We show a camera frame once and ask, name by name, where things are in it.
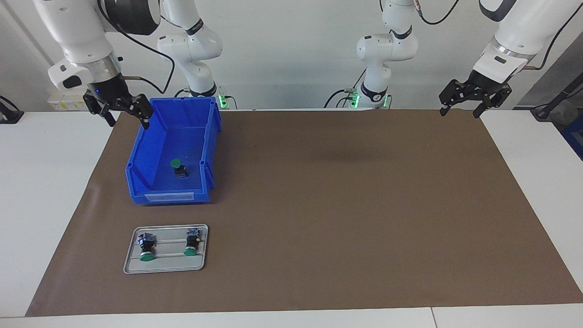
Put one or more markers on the brown table mat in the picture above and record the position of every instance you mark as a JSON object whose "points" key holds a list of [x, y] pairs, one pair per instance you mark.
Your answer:
{"points": [[364, 228]]}

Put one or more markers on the white power strip box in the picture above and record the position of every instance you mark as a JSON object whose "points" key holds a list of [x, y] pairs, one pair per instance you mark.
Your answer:
{"points": [[63, 102]]}

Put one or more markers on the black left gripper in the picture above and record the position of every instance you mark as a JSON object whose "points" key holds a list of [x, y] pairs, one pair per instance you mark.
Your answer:
{"points": [[483, 86]]}

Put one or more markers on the blue crate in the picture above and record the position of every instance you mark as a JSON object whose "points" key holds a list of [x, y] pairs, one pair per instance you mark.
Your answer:
{"points": [[575, 136]]}

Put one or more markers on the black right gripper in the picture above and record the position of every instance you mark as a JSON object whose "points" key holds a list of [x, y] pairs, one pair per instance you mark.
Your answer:
{"points": [[108, 89]]}

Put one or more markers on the black pole stand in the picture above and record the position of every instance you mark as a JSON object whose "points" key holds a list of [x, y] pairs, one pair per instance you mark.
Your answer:
{"points": [[553, 102]]}

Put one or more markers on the blue plastic storage bin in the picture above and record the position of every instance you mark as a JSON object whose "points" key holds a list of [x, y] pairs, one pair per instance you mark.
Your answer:
{"points": [[150, 182]]}

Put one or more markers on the green push button switch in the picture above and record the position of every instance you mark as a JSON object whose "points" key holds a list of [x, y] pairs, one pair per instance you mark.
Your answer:
{"points": [[146, 248], [192, 241], [178, 168]]}

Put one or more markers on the black clamp stand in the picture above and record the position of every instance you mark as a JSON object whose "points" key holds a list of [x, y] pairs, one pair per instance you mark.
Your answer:
{"points": [[11, 114]]}

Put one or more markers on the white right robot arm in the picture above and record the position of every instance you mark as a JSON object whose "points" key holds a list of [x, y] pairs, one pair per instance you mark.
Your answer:
{"points": [[77, 36]]}

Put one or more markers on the silver metal tray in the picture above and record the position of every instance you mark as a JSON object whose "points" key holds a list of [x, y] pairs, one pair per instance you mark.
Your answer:
{"points": [[168, 262]]}

